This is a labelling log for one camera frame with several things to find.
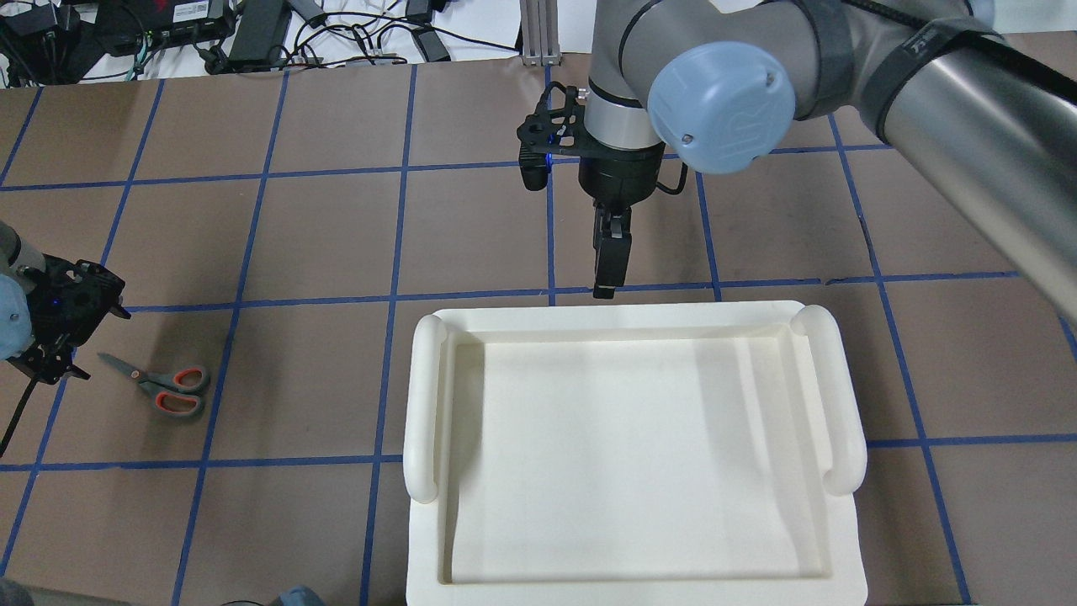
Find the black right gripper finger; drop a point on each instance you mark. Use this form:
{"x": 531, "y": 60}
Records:
{"x": 612, "y": 241}

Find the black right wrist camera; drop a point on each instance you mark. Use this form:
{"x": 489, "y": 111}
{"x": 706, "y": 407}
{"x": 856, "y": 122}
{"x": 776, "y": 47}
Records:
{"x": 551, "y": 129}

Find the cream white plastic tray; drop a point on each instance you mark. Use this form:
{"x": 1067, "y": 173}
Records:
{"x": 682, "y": 454}

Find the grey orange handled scissors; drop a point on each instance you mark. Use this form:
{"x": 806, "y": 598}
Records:
{"x": 177, "y": 394}

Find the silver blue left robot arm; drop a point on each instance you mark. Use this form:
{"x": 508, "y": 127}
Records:
{"x": 16, "y": 324}

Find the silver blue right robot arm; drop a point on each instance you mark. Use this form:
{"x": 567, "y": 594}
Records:
{"x": 987, "y": 126}

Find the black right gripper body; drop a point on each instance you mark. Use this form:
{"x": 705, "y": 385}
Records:
{"x": 620, "y": 178}

